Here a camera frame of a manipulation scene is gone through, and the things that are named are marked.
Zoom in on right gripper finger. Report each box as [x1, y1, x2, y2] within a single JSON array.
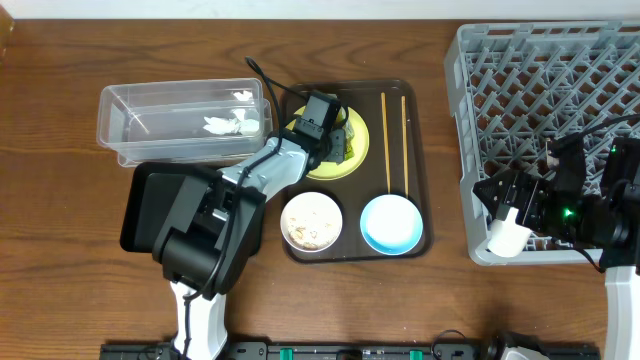
[[473, 177, 515, 221], [545, 134, 585, 196]]

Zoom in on green yellow snack wrapper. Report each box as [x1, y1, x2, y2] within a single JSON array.
[[336, 106, 355, 160]]

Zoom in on white cup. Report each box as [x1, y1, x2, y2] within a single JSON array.
[[487, 207, 532, 258]]

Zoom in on pink bowl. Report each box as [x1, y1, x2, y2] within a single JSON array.
[[280, 192, 343, 253]]

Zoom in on white tissue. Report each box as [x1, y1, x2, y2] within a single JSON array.
[[199, 89, 261, 136]]

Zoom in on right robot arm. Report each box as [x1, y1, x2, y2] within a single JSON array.
[[473, 134, 639, 359]]

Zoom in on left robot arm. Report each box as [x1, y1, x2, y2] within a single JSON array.
[[152, 129, 347, 359]]

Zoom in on grey dishwasher rack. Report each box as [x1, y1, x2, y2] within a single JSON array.
[[444, 21, 639, 266]]

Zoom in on yellow plate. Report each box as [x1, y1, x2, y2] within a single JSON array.
[[307, 107, 370, 181]]

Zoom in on left wooden chopstick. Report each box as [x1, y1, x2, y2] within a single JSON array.
[[380, 92, 391, 193]]

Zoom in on wooden chopstick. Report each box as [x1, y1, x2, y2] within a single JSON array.
[[380, 92, 391, 193], [401, 95, 409, 198]]

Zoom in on dark brown serving tray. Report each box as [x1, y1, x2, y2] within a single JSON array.
[[282, 79, 434, 264]]

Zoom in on right wooden chopstick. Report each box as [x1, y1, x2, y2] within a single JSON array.
[[401, 95, 409, 198]]

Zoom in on food scraps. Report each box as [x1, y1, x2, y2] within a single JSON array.
[[286, 212, 337, 250]]

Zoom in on blue bowl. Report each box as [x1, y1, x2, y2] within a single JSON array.
[[360, 194, 424, 256]]

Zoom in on clear plastic bin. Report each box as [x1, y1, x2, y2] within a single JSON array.
[[96, 78, 273, 167]]

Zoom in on black plastic tray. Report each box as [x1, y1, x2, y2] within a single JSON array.
[[120, 162, 235, 262]]

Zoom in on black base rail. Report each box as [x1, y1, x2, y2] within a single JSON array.
[[98, 330, 602, 360]]

